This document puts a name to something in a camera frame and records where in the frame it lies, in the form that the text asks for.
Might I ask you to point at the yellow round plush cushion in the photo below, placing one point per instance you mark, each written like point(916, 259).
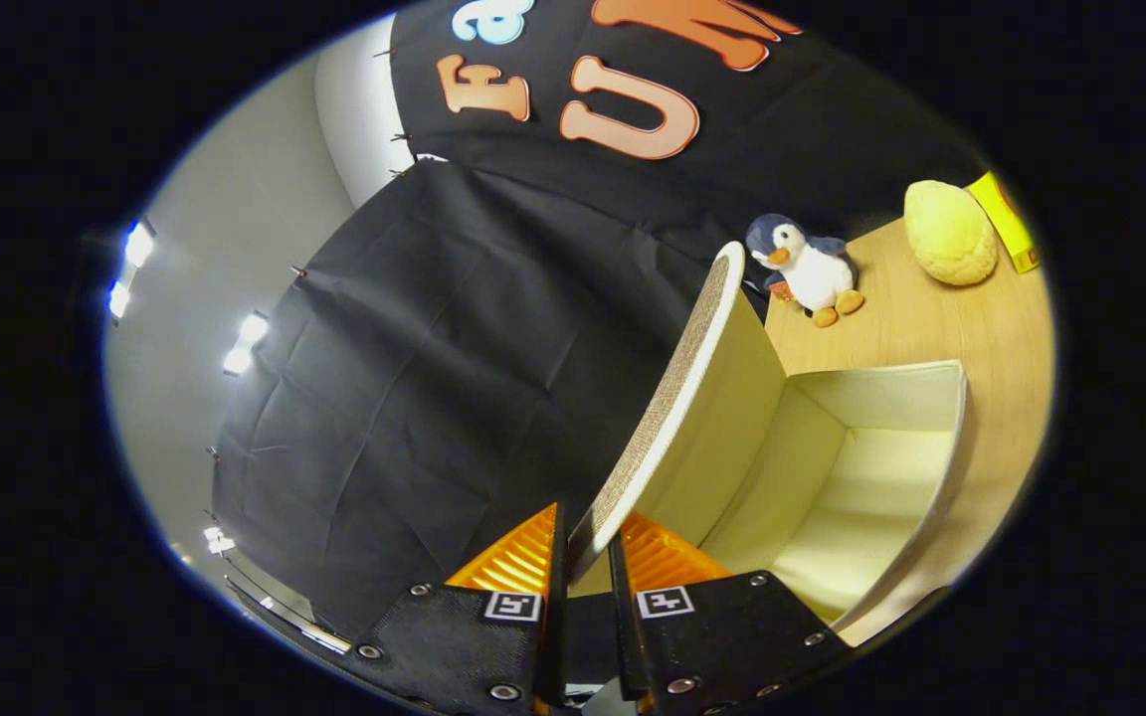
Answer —
point(951, 234)

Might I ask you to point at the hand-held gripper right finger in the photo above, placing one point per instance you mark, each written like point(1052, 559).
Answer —
point(625, 636)

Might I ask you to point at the yellow book with red circle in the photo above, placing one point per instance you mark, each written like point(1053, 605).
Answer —
point(1009, 224)

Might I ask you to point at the black backdrop cloth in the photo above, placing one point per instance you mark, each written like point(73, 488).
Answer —
point(434, 348)

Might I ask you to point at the penguin plush toy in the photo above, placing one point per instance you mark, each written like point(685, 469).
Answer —
point(812, 273)

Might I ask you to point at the ceiling light panel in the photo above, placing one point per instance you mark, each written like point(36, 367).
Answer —
point(247, 344)
point(131, 268)
point(219, 541)

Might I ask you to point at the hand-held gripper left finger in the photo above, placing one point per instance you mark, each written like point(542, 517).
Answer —
point(555, 636)

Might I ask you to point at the cream fabric storage box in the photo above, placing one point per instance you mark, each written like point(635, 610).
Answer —
point(832, 497)

